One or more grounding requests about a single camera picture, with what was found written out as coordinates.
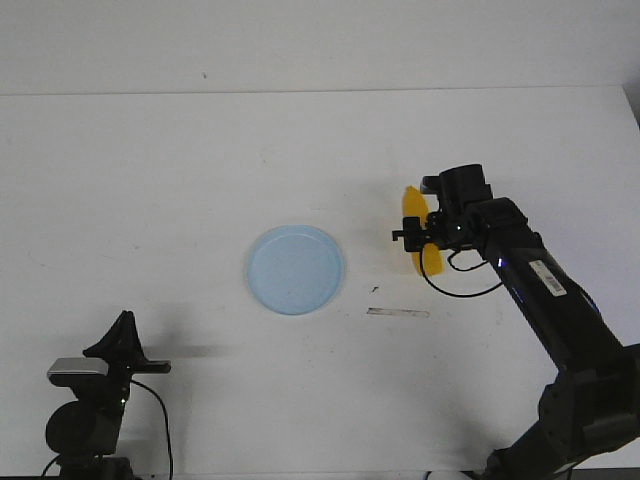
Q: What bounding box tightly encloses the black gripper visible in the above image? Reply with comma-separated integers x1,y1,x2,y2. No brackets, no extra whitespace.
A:
391,210,480,252
82,310,171,393

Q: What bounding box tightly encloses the yellow toy corn cob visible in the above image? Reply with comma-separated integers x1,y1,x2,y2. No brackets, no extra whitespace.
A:
402,186,444,277

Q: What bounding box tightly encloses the light blue round plate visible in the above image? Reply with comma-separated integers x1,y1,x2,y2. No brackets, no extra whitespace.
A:
246,224,345,316

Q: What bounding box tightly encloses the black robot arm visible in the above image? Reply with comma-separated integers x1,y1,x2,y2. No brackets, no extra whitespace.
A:
392,164,639,479
41,310,174,479

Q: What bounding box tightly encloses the horizontal clear tape strip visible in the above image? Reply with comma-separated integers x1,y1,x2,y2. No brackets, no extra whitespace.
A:
366,307,430,318

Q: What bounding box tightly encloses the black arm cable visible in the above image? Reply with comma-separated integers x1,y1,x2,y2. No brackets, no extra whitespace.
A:
128,379,174,479
419,244,504,299

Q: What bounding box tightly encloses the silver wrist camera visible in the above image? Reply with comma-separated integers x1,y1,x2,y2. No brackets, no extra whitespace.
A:
420,175,441,195
47,357,109,387

